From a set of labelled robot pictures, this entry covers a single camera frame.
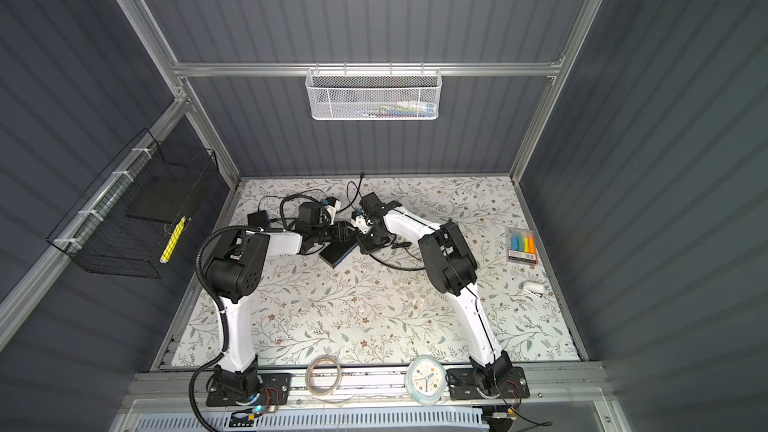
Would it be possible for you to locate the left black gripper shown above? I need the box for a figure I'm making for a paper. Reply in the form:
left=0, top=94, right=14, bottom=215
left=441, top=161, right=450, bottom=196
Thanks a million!
left=313, top=222, right=359, bottom=246

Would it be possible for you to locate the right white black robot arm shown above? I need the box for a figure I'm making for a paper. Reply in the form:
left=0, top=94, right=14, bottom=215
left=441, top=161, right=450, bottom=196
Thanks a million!
left=352, top=193, right=512, bottom=396

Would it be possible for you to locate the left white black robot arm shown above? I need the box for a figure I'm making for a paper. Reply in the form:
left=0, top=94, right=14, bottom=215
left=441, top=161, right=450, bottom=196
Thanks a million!
left=195, top=193, right=351, bottom=404

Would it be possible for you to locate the clear tape roll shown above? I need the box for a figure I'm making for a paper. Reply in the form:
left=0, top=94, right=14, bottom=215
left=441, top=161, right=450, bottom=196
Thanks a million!
left=305, top=354, right=343, bottom=397

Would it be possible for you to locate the highlighter marker pack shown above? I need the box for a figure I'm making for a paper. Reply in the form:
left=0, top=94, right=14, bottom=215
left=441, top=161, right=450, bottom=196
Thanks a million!
left=505, top=227, right=538, bottom=265

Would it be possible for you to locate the white round clock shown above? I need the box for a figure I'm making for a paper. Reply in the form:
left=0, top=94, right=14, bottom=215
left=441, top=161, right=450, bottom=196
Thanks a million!
left=405, top=355, right=447, bottom=406

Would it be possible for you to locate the small white cylinder object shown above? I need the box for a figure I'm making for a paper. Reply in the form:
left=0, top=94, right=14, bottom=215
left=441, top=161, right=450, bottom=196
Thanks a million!
left=521, top=281, right=547, bottom=297

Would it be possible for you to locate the black flat box in basket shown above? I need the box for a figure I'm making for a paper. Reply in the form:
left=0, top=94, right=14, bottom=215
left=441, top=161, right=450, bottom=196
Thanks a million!
left=126, top=177, right=207, bottom=224

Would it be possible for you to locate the yellow black striped item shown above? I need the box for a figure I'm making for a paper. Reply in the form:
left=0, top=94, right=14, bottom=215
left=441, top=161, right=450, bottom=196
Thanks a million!
left=159, top=217, right=187, bottom=264

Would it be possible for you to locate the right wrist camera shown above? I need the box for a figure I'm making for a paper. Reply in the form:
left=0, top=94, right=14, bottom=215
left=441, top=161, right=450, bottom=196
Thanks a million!
left=351, top=210, right=370, bottom=234

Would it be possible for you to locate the white wire mesh basket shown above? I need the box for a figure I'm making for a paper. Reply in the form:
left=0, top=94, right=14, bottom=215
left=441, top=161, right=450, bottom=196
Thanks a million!
left=305, top=69, right=443, bottom=121

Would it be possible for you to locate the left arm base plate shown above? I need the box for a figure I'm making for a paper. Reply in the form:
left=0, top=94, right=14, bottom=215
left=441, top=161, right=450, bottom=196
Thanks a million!
left=205, top=370, right=292, bottom=407

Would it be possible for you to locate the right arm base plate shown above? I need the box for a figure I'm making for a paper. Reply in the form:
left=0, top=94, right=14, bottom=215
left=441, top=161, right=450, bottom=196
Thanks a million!
left=446, top=366, right=530, bottom=401

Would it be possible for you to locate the black wire basket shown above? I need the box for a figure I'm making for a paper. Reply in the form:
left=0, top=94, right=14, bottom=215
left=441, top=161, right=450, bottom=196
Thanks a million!
left=47, top=133, right=220, bottom=279

